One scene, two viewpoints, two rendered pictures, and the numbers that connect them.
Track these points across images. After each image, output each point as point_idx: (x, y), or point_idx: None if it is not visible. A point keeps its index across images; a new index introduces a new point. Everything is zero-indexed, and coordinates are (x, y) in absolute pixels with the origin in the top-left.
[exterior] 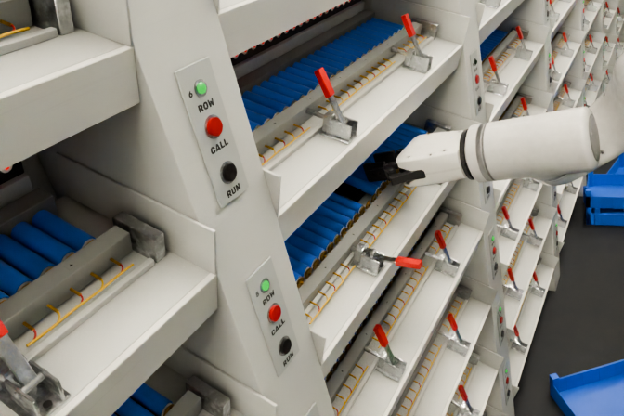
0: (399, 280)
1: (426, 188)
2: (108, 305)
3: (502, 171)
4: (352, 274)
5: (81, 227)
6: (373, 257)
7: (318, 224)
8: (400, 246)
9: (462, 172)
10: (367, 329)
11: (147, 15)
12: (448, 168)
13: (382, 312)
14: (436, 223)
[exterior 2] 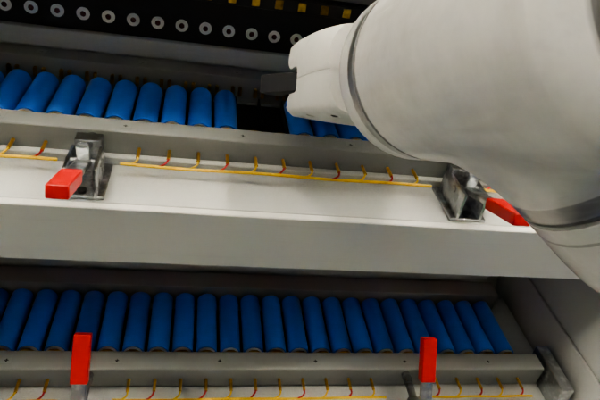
0: (289, 359)
1: (412, 204)
2: None
3: (370, 87)
4: (44, 170)
5: None
6: (77, 160)
7: (127, 96)
8: (184, 208)
9: (336, 86)
10: (130, 357)
11: None
12: (316, 65)
13: (187, 362)
14: (496, 360)
